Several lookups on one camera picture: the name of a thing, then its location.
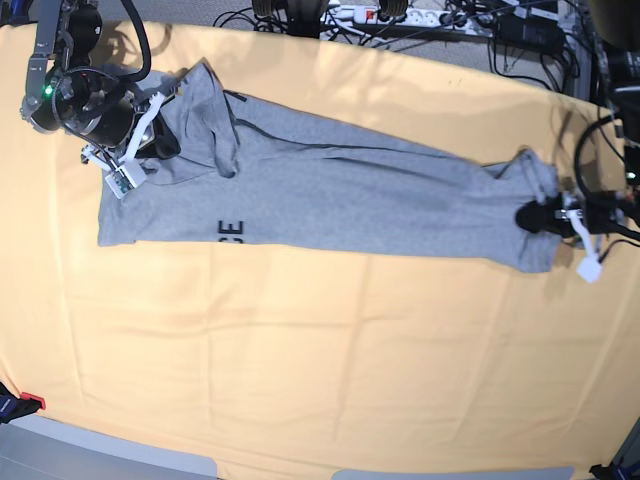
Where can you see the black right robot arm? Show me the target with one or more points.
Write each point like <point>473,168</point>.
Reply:
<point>65,91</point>

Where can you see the black power adapter box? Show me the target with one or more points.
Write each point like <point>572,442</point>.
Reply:
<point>530,34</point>

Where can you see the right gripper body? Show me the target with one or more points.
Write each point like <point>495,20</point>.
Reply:
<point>108,127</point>

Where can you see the yellow table cloth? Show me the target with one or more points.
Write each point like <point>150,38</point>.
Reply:
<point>285,363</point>

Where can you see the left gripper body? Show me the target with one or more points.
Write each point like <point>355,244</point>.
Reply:
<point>598,220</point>

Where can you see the white power strip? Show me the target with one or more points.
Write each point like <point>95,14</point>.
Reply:
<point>365,19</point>

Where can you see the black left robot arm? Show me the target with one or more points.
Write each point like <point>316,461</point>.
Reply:
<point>612,31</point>

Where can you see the grey t-shirt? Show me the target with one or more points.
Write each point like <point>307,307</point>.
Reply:
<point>254,172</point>

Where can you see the red black clamp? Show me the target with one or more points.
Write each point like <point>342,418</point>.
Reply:
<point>13,407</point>

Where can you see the black corner clamp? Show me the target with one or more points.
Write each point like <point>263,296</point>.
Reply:
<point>615,472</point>

